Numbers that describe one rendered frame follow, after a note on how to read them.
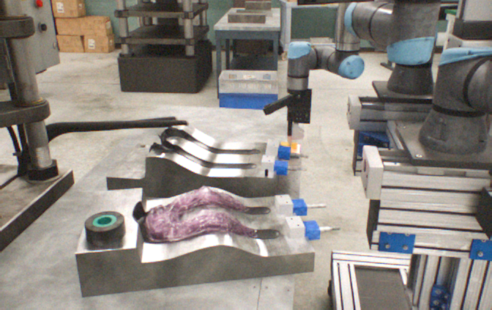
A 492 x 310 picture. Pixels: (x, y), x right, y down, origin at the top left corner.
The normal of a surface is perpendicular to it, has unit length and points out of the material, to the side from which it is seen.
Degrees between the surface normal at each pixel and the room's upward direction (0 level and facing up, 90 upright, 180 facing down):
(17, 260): 0
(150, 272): 90
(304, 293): 0
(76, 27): 88
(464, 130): 72
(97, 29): 88
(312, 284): 0
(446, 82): 90
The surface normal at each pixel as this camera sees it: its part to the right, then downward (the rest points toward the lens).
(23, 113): 0.71, 0.28
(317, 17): -0.06, 0.39
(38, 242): 0.00, -0.92
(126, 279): 0.17, 0.38
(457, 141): -0.29, 0.07
